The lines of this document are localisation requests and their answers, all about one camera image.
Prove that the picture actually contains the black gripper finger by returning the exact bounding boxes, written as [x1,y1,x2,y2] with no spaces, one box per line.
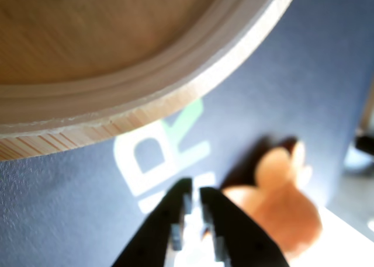
[112,177,193,267]
[199,186,290,267]

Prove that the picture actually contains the orange plush toy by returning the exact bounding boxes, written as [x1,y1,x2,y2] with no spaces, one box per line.
[201,140,323,255]

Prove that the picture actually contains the dark blue printed mat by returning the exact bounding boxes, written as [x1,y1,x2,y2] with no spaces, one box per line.
[0,0,374,267]

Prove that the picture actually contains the black object beside mat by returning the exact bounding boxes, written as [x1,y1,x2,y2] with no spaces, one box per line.
[355,134,374,159]

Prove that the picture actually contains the round bamboo wooden board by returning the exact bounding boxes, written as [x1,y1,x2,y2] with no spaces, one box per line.
[0,0,302,162]

